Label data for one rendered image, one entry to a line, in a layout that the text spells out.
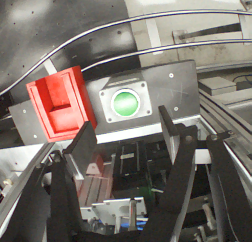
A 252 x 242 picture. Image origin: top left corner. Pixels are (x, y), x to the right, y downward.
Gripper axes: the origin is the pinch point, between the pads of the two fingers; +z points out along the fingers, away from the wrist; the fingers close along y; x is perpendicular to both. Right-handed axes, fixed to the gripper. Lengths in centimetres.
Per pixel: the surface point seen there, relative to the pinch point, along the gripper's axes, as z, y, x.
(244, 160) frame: 2.3, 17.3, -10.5
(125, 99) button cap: 9.6, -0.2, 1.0
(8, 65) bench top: 45, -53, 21
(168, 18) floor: 113, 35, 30
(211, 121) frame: 17.8, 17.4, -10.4
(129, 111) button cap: 9.6, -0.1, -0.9
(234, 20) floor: 114, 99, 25
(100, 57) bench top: 45.2, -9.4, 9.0
